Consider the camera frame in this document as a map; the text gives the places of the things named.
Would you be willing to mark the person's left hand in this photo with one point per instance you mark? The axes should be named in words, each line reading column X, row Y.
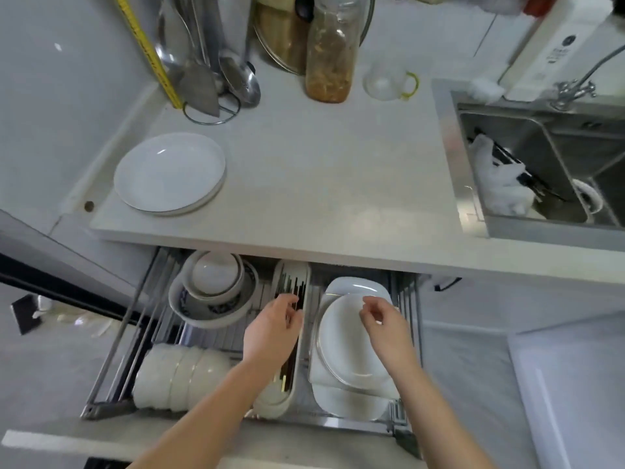
column 268, row 337

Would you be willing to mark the person's right hand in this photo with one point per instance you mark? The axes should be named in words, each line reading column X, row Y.
column 390, row 341

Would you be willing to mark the white square plate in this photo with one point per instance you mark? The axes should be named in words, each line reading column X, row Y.
column 314, row 366

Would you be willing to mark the white rectangular plate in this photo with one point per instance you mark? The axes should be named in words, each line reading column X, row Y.
column 351, row 405

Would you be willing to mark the person's left forearm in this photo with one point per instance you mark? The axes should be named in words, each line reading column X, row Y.
column 210, row 420

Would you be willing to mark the person's right forearm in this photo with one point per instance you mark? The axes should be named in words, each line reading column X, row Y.
column 439, row 424

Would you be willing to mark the white countertop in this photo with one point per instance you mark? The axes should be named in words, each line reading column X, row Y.
column 317, row 180

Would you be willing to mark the bundle of dark chopsticks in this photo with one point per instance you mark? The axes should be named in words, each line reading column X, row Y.
column 293, row 288

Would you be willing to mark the blue patterned bowl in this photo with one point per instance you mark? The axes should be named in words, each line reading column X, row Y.
column 215, row 308

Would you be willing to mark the large white bowl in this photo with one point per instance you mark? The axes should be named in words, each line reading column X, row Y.
column 205, row 323

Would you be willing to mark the white chopstick tray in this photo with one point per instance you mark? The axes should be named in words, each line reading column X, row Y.
column 273, row 407

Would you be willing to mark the small white bowl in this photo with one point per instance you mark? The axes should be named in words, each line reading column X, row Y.
column 215, row 273

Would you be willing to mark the row of white rice bowls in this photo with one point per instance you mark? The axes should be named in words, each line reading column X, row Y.
column 180, row 376

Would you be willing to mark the white cabinet door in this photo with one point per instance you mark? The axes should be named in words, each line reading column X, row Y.
column 512, row 307

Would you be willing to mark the stainless steel sink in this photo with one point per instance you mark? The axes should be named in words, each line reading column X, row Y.
column 459, row 190

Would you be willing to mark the white plastic bag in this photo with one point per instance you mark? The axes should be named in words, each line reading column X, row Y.
column 498, row 190

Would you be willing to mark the white side cabinet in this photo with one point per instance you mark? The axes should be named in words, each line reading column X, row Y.
column 576, row 395

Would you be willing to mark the cluster of clear bottles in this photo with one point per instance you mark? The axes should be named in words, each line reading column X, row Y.
column 73, row 317

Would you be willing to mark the black framed glass door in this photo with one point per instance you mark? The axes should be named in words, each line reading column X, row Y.
column 49, row 283

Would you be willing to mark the small black object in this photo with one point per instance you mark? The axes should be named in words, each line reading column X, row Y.
column 27, row 315

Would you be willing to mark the steel spatula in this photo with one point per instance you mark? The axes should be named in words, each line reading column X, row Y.
column 200, row 92

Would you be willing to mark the white sponge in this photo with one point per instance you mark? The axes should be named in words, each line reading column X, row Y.
column 486, row 90

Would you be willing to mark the glass jar with pickles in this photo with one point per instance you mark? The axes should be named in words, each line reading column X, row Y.
column 332, row 63

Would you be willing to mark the wooden cutting board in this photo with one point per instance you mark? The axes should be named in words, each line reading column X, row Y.
column 278, row 39

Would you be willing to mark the chrome faucet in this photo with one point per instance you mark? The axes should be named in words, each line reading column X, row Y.
column 569, row 90

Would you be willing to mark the glass pot lid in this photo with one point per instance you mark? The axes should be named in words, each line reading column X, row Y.
column 303, row 9

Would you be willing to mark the clear plastic container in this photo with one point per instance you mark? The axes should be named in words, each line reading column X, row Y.
column 493, row 2

